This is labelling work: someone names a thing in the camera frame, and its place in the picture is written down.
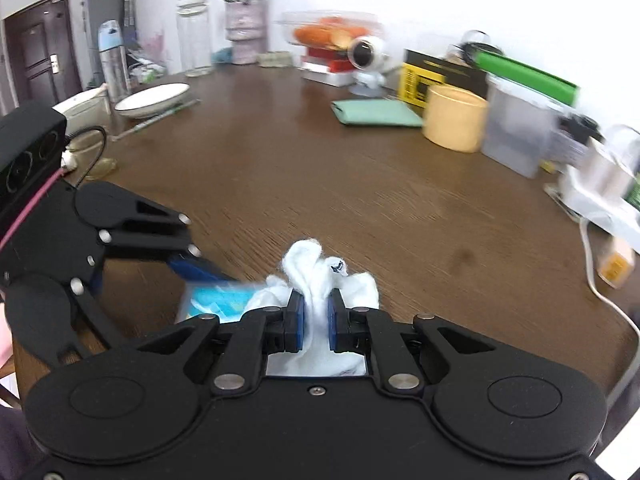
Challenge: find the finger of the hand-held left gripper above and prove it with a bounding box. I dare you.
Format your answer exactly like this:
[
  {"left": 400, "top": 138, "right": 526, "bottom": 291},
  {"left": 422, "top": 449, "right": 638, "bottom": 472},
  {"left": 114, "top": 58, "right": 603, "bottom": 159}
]
[
  {"left": 59, "top": 279, "right": 135, "bottom": 362},
  {"left": 99, "top": 194, "right": 238, "bottom": 284}
]

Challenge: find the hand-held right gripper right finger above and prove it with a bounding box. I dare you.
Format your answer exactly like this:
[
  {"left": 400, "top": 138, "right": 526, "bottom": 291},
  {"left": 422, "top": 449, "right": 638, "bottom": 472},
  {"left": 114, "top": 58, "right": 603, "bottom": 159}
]
[{"left": 327, "top": 292, "right": 495, "bottom": 394}]

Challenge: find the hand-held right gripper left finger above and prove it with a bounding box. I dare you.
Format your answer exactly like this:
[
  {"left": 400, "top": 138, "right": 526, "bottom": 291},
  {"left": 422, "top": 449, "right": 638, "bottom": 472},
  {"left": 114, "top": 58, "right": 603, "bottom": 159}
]
[{"left": 145, "top": 292, "right": 306, "bottom": 394}]

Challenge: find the blue plastic container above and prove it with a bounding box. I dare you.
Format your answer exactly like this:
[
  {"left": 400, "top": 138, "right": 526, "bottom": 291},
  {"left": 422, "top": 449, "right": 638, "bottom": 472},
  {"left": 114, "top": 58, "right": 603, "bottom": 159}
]
[{"left": 175, "top": 282, "right": 272, "bottom": 324}]

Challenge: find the white cloth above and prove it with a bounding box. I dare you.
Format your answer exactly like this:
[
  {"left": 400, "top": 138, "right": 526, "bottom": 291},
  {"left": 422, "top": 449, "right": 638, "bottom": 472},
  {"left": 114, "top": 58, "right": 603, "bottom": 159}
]
[{"left": 244, "top": 237, "right": 382, "bottom": 379}]

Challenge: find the dark brown door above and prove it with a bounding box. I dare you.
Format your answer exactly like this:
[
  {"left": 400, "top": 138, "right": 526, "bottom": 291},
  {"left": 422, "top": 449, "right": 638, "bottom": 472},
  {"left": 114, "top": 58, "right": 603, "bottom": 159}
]
[{"left": 2, "top": 0, "right": 83, "bottom": 109}]

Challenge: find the blue capped water bottle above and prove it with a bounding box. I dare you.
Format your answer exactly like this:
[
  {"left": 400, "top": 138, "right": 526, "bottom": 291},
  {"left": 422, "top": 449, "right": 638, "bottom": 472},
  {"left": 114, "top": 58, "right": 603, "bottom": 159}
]
[{"left": 98, "top": 19, "right": 130, "bottom": 103}]

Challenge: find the long thin pen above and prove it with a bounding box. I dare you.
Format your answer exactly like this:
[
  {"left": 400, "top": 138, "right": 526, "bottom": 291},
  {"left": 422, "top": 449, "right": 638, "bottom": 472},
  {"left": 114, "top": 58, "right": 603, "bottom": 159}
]
[{"left": 111, "top": 99, "right": 202, "bottom": 139}]

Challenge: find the white plate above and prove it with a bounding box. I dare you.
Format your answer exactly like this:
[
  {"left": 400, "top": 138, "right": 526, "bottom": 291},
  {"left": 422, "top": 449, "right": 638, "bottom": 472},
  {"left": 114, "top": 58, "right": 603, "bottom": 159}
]
[{"left": 114, "top": 82, "right": 191, "bottom": 119}]

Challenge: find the grey refrigerator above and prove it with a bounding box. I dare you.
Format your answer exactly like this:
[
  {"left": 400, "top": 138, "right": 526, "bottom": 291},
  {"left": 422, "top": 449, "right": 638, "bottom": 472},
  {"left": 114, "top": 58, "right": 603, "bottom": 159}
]
[{"left": 81, "top": 0, "right": 132, "bottom": 92}]

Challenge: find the tall clear glass jar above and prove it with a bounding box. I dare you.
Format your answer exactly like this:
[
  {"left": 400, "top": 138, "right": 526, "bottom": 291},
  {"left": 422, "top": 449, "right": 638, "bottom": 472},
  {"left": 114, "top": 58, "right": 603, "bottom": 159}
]
[{"left": 176, "top": 0, "right": 214, "bottom": 79}]

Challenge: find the green folded cloth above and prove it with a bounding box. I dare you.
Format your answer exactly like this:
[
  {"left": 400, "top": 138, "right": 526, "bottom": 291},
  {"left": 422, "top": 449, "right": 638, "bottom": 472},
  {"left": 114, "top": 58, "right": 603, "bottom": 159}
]
[{"left": 330, "top": 98, "right": 425, "bottom": 129}]

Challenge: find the red and white box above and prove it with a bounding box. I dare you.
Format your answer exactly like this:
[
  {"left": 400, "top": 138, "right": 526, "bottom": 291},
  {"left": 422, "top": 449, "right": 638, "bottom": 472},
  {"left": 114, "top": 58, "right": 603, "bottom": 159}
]
[{"left": 300, "top": 47, "right": 362, "bottom": 87}]

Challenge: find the yellow round canister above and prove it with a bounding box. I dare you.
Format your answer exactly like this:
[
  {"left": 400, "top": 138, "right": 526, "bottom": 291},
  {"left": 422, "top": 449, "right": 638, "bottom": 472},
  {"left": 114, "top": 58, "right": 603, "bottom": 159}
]
[{"left": 422, "top": 83, "right": 489, "bottom": 154}]

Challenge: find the pink vase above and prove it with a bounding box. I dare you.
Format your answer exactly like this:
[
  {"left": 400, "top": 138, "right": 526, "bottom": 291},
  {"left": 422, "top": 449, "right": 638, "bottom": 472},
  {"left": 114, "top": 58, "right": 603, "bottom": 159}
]
[{"left": 224, "top": 0, "right": 267, "bottom": 66}]

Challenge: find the clear fruit box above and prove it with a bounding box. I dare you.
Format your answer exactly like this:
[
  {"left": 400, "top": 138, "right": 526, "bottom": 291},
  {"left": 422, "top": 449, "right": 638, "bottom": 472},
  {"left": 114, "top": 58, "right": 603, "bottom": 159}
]
[{"left": 276, "top": 10, "right": 382, "bottom": 54}]

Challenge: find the clear plastic storage box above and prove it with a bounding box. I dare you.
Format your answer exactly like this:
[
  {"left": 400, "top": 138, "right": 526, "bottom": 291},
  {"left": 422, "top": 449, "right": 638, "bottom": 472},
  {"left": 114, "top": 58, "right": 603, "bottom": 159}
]
[{"left": 481, "top": 74, "right": 562, "bottom": 179}]

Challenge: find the black and yellow box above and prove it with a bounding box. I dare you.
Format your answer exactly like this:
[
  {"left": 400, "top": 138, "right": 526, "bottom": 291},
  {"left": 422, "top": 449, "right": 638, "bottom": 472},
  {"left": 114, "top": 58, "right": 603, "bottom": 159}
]
[{"left": 399, "top": 49, "right": 489, "bottom": 109}]

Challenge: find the small yellow box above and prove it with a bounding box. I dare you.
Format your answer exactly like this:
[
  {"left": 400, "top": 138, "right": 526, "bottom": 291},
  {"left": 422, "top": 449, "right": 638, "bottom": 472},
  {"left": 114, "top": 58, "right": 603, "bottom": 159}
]
[{"left": 597, "top": 238, "right": 637, "bottom": 290}]

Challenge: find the white power strip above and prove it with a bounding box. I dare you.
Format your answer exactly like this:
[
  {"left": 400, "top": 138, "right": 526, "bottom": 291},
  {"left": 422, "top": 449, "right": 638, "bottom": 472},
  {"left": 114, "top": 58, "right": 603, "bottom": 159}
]
[{"left": 544, "top": 112, "right": 640, "bottom": 242}]

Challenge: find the clear drinking glass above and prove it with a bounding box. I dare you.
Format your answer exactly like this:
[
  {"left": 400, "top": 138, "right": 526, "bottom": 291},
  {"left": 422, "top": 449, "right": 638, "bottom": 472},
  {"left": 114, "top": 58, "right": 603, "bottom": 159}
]
[{"left": 448, "top": 29, "right": 504, "bottom": 65}]

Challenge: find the long green box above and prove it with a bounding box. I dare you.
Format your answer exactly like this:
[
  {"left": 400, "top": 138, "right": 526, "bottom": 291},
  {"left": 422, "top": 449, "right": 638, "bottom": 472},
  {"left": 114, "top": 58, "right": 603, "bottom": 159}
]
[{"left": 474, "top": 49, "right": 584, "bottom": 107}]

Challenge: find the pink gripper cable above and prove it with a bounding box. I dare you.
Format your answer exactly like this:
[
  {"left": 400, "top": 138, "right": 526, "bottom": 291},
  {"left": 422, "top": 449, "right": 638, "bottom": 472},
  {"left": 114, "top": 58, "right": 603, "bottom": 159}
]
[{"left": 0, "top": 169, "right": 67, "bottom": 257}]

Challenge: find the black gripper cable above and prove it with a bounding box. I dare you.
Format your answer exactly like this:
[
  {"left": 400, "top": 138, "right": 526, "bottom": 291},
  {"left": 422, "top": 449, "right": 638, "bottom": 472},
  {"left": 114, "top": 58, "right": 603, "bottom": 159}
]
[{"left": 64, "top": 126, "right": 109, "bottom": 192}]

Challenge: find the white power cable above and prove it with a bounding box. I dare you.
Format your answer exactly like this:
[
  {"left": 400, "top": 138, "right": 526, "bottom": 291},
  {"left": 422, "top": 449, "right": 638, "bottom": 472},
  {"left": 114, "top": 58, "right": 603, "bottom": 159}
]
[{"left": 579, "top": 217, "right": 640, "bottom": 403}]

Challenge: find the white security camera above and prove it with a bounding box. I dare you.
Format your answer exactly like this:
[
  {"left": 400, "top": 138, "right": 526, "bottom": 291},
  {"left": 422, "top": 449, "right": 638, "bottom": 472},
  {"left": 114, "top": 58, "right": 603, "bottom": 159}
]
[{"left": 347, "top": 36, "right": 392, "bottom": 97}]

